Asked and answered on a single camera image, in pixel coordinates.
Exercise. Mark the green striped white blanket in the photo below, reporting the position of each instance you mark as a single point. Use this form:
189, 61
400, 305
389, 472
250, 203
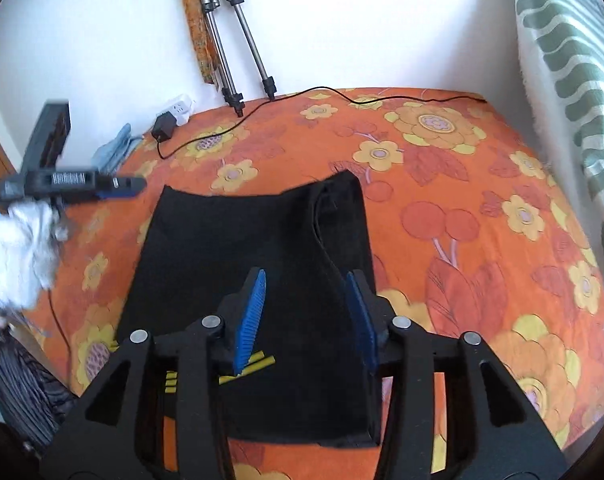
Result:
571, 60

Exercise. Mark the orange patterned scarf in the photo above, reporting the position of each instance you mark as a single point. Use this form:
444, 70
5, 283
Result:
197, 35

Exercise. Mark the folded light blue cloth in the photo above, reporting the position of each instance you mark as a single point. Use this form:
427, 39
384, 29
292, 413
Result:
114, 147

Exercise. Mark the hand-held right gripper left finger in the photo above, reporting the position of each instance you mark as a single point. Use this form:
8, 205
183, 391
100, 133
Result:
249, 320

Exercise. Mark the person's dark striped clothing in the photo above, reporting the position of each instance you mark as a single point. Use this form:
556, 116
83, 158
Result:
27, 390

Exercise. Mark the grey metal tripod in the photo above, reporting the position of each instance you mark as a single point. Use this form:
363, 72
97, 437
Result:
252, 45

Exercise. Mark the white power strip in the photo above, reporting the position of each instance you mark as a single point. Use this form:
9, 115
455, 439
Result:
179, 107

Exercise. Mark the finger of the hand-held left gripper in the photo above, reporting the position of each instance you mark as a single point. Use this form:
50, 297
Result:
122, 186
52, 130

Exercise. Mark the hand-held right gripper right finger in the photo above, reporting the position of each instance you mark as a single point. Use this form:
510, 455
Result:
362, 320

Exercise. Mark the orange floral bed sheet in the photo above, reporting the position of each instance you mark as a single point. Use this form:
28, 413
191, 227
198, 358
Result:
456, 170

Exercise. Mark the black pants with yellow stripes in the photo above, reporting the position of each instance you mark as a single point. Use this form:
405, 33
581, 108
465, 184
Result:
242, 230

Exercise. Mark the person's left hand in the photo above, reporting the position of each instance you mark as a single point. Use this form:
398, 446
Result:
22, 250

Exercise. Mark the black power adapter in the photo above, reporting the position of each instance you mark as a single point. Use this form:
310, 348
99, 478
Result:
163, 127

